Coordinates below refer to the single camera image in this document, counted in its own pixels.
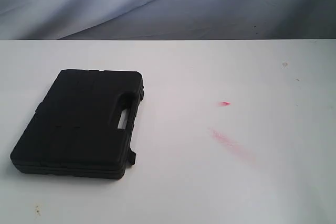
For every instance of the black plastic tool case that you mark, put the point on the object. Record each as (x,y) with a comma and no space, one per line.
(83,126)

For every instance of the white backdrop cloth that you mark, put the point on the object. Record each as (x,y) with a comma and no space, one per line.
(167,19)

